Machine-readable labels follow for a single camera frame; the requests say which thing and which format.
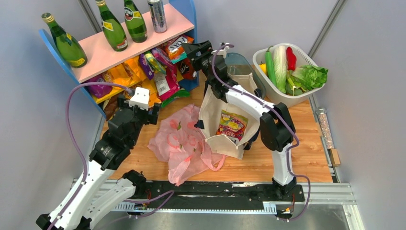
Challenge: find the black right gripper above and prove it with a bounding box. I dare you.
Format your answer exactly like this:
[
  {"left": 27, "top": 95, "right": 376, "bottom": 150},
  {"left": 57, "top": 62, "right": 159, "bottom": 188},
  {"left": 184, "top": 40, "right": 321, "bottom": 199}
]
[{"left": 182, "top": 42, "right": 216, "bottom": 86}]

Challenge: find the orange foxs candy bag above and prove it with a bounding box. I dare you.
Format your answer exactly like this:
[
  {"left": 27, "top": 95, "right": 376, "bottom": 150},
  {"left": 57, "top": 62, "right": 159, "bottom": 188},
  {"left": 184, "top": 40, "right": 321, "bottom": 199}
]
[{"left": 164, "top": 34, "right": 194, "bottom": 60}]

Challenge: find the pink plastic grocery bag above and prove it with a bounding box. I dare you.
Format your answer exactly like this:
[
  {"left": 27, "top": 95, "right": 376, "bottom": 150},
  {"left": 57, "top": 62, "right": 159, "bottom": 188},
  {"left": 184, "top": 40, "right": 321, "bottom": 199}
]
[{"left": 148, "top": 104, "right": 226, "bottom": 186}]

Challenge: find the cream canvas tote bag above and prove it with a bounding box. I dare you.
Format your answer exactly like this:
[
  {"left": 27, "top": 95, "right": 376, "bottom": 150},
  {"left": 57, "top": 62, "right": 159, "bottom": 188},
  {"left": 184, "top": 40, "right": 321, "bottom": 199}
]
[{"left": 195, "top": 85, "right": 259, "bottom": 160}]

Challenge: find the long green chili pepper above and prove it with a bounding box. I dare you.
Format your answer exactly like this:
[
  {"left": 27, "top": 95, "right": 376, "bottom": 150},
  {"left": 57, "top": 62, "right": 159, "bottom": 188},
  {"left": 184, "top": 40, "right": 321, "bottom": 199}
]
[{"left": 265, "top": 46, "right": 276, "bottom": 86}]

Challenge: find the red chili pepper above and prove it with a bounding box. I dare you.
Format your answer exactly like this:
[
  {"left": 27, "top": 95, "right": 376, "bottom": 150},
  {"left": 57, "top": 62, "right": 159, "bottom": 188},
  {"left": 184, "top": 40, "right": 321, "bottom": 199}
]
[{"left": 286, "top": 46, "right": 297, "bottom": 71}]

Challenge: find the green lettuce leaf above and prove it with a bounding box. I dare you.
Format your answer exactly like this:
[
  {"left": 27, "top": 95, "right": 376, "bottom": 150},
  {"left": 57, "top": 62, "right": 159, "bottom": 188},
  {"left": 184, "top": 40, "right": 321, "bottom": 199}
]
[{"left": 292, "top": 65, "right": 328, "bottom": 91}]

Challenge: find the red hand cooked chips bag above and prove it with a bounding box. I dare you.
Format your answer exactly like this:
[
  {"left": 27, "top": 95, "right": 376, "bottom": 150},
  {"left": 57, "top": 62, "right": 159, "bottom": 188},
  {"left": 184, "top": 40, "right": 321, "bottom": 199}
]
[{"left": 153, "top": 67, "right": 180, "bottom": 101}]

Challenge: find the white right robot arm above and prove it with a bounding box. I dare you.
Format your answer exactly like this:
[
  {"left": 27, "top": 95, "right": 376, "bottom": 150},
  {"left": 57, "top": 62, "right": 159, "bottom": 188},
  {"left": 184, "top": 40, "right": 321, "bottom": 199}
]
[{"left": 181, "top": 41, "right": 298, "bottom": 200}]

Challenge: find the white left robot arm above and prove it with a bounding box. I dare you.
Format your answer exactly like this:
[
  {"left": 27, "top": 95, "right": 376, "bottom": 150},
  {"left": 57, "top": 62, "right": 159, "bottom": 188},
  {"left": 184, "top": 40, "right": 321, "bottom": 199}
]
[{"left": 36, "top": 95, "right": 161, "bottom": 230}]

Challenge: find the teal foxs candy bag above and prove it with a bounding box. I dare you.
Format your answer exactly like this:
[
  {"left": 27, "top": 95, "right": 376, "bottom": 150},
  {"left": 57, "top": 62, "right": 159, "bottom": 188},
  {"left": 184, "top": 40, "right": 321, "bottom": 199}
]
[{"left": 171, "top": 52, "right": 187, "bottom": 64}]

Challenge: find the honey dijon chips bag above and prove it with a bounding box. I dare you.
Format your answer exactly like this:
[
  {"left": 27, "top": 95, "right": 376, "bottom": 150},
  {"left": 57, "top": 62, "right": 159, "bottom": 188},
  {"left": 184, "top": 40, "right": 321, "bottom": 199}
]
[{"left": 129, "top": 79, "right": 161, "bottom": 108}]

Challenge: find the red dark snack bag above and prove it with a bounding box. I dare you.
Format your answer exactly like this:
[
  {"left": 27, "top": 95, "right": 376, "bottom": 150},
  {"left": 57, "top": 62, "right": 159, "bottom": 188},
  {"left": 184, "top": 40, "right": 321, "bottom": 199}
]
[{"left": 177, "top": 58, "right": 197, "bottom": 80}]

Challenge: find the blue pink snack shelf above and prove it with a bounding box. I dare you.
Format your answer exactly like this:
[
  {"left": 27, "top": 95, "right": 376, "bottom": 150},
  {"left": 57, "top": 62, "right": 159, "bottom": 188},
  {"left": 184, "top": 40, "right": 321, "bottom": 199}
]
[{"left": 39, "top": 0, "right": 200, "bottom": 120}]

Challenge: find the pink candy packet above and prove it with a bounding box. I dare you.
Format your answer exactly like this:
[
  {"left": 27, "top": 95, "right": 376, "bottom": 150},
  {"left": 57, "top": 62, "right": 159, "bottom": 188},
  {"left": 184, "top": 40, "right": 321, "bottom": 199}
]
[{"left": 151, "top": 47, "right": 176, "bottom": 69}]

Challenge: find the green white snack bag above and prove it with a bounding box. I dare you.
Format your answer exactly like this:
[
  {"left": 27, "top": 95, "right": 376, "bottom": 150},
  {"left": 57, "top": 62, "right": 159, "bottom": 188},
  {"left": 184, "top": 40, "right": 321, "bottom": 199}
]
[{"left": 161, "top": 89, "right": 190, "bottom": 108}]

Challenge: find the colourful striped candy packet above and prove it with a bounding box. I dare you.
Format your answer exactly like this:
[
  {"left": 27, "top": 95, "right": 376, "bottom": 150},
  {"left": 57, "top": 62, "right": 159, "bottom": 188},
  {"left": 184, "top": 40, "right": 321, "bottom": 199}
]
[{"left": 144, "top": 51, "right": 166, "bottom": 74}]

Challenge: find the orange snack bag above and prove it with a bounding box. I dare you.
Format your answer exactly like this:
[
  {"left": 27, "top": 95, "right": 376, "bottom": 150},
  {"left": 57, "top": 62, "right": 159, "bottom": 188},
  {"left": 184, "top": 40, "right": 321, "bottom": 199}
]
[{"left": 101, "top": 56, "right": 147, "bottom": 87}]

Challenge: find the teal transparent plastic tray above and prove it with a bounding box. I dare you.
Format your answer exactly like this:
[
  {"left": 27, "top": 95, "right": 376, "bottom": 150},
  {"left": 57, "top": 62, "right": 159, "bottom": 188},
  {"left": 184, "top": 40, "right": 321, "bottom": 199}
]
[{"left": 225, "top": 53, "right": 266, "bottom": 99}]

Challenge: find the purple candy packet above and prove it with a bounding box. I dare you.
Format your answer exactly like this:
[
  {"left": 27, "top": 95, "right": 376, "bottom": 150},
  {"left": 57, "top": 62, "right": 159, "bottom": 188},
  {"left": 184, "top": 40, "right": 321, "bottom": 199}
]
[{"left": 138, "top": 54, "right": 155, "bottom": 80}]

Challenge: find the purple snack bag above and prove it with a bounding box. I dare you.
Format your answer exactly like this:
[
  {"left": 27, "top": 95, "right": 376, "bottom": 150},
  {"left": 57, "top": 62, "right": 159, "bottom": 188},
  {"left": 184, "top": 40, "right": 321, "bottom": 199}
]
[{"left": 85, "top": 74, "right": 113, "bottom": 98}]

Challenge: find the silver drink can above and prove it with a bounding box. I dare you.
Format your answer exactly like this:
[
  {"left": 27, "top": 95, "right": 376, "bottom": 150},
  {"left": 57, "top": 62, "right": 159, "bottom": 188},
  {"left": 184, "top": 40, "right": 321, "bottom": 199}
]
[{"left": 147, "top": 0, "right": 167, "bottom": 33}]

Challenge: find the green glass bottle right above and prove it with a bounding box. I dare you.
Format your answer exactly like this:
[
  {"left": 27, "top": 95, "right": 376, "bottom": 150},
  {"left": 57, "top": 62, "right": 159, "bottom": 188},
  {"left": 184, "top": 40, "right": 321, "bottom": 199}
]
[{"left": 124, "top": 0, "right": 147, "bottom": 43}]

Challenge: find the green glass bottle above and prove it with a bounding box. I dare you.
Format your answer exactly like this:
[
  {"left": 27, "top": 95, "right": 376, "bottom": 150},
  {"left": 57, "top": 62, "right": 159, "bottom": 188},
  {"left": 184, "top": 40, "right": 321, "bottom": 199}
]
[
  {"left": 41, "top": 12, "right": 88, "bottom": 68},
  {"left": 95, "top": 0, "right": 128, "bottom": 52},
  {"left": 124, "top": 0, "right": 147, "bottom": 43}
]

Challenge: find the yellow bell pepper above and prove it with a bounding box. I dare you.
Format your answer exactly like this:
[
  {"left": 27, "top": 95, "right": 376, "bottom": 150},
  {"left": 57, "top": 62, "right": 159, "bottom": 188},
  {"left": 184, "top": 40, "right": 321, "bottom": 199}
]
[{"left": 259, "top": 64, "right": 268, "bottom": 76}]

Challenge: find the green glass bottle middle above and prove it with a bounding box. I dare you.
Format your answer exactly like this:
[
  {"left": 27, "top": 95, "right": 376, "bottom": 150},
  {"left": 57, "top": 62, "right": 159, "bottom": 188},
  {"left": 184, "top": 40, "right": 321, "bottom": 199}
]
[{"left": 95, "top": 0, "right": 128, "bottom": 52}]

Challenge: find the napa cabbage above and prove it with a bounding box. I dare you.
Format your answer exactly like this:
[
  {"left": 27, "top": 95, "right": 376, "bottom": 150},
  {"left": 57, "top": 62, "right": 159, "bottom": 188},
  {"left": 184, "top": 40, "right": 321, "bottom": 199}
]
[{"left": 273, "top": 46, "right": 288, "bottom": 93}]

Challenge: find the white plastic basket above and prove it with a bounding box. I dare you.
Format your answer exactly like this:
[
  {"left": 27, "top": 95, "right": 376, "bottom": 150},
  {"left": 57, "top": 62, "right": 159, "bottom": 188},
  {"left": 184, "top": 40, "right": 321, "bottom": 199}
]
[{"left": 253, "top": 43, "right": 328, "bottom": 107}]

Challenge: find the green leafy vegetable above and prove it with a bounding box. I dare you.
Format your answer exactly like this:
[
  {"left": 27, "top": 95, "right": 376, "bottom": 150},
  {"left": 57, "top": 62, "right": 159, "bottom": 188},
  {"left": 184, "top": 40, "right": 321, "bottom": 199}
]
[{"left": 286, "top": 73, "right": 304, "bottom": 96}]

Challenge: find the green glass bottle left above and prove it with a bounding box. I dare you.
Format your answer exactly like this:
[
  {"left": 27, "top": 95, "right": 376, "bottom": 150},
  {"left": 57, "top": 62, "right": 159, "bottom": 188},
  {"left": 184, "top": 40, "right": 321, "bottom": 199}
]
[{"left": 41, "top": 12, "right": 88, "bottom": 68}]

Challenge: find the glass tube of beads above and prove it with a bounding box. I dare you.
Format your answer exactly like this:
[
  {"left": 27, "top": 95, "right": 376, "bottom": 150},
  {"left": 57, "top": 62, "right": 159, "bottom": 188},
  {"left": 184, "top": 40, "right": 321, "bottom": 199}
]
[{"left": 316, "top": 107, "right": 335, "bottom": 149}]

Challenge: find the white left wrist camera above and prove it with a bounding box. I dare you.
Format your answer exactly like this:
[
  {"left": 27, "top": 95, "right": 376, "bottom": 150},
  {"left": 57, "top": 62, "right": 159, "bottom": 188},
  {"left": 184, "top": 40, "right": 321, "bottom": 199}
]
[{"left": 129, "top": 87, "right": 150, "bottom": 110}]

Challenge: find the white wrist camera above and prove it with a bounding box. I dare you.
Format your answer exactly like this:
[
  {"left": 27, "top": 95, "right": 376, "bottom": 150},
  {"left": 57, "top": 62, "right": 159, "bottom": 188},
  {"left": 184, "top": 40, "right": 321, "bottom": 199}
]
[
  {"left": 129, "top": 87, "right": 150, "bottom": 110},
  {"left": 211, "top": 43, "right": 234, "bottom": 59}
]

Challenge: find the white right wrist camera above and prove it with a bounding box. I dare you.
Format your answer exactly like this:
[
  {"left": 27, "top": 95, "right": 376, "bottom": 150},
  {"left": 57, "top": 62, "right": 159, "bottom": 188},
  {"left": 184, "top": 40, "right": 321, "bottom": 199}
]
[{"left": 211, "top": 43, "right": 234, "bottom": 59}]

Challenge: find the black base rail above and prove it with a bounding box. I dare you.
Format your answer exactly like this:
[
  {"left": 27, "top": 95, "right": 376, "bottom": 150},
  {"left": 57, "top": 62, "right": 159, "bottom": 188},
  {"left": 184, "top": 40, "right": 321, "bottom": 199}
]
[{"left": 132, "top": 181, "right": 305, "bottom": 211}]

